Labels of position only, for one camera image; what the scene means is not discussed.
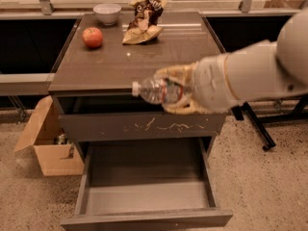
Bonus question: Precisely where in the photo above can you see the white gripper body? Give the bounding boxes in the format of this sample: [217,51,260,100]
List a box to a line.
[192,54,239,113]

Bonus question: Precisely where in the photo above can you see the clear plastic water bottle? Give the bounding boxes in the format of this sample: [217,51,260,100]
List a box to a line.
[132,77,184,105]

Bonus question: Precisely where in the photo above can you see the cans inside cardboard box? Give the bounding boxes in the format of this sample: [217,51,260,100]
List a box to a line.
[54,133,71,145]

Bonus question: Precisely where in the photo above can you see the red apple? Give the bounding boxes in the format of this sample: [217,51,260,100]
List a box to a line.
[82,27,103,48]

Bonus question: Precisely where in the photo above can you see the open grey middle drawer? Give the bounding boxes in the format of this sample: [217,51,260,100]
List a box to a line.
[61,137,233,231]

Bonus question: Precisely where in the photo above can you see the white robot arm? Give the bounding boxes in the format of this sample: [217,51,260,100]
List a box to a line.
[155,9,308,115]

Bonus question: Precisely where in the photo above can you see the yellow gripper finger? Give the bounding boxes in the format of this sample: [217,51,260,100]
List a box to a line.
[163,98,206,115]
[154,63,197,85]

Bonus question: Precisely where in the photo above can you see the crumpled brown chip bag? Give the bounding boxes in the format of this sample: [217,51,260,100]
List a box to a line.
[122,0,167,45]

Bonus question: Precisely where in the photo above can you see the grey drawer cabinet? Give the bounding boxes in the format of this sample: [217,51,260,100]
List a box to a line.
[47,11,240,231]

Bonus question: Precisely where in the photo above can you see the scratched grey upper drawer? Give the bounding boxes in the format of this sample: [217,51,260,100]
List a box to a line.
[59,113,225,141]

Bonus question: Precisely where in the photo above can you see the black metal stand base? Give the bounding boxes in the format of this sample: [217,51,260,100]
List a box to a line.
[231,94,308,151]

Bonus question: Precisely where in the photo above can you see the open cardboard box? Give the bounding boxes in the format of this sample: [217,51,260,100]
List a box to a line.
[14,96,84,176]

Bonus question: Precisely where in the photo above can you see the white ceramic bowl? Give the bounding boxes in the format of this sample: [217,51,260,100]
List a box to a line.
[93,4,121,26]

